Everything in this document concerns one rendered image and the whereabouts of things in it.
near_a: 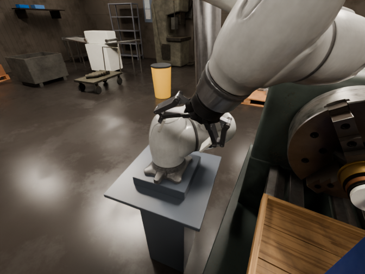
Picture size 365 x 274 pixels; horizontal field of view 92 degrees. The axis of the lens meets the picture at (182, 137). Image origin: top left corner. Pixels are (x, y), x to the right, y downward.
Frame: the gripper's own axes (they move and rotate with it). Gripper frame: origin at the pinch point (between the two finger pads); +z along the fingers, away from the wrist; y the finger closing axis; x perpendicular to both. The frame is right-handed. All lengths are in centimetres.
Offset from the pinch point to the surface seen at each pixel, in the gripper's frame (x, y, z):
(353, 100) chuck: -16.4, -31.7, -24.3
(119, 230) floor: 32, 1, 121
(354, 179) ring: 1.7, -35.6, -19.6
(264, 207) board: 7.7, -32.3, 3.1
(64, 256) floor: 59, 28, 122
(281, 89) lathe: -29.6, -24.7, -8.7
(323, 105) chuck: -17.7, -29.8, -18.8
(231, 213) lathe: 4, -46, 43
